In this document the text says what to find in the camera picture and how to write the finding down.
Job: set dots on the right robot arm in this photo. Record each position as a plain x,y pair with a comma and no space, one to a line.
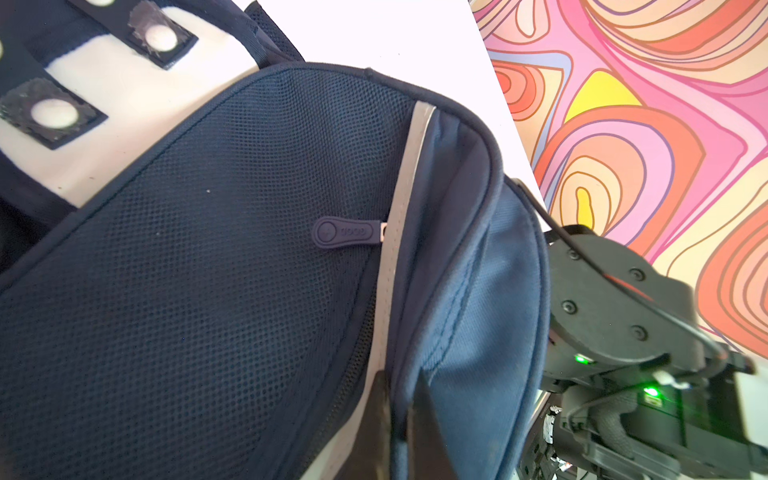
633,389

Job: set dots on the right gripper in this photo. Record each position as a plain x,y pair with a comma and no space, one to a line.
662,434

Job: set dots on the navy blue backpack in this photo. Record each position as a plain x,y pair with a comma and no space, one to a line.
209,247

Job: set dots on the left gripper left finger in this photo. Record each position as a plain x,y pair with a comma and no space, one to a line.
370,455

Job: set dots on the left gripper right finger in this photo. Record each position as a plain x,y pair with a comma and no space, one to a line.
428,458

